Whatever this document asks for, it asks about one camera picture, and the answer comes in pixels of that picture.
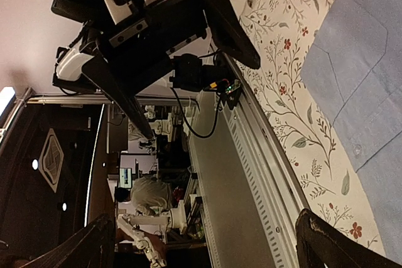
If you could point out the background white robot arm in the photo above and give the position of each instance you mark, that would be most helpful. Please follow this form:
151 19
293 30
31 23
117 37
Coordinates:
35 228

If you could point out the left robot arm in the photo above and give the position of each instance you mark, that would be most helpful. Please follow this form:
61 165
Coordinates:
68 74

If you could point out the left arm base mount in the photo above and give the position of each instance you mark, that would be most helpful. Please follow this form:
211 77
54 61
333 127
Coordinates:
228 91

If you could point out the floral table cloth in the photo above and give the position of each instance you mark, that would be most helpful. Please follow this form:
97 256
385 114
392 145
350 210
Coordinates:
283 32

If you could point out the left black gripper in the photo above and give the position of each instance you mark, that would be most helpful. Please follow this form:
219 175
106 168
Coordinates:
127 63

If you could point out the light blue garment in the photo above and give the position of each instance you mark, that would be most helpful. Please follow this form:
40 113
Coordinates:
353 72

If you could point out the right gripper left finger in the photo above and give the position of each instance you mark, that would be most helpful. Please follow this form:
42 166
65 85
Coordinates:
92 246

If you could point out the middle ceiling air vent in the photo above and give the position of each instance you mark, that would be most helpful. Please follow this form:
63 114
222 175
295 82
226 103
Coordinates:
51 160

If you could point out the aluminium front rail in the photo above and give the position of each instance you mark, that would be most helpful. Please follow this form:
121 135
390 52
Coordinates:
250 193

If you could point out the background computer monitor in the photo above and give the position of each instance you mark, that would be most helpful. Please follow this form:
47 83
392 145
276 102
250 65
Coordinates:
125 178

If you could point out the person in grey shirt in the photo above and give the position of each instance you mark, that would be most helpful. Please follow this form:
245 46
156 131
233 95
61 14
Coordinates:
146 194

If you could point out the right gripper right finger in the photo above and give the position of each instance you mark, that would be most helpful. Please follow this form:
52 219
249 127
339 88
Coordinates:
320 245

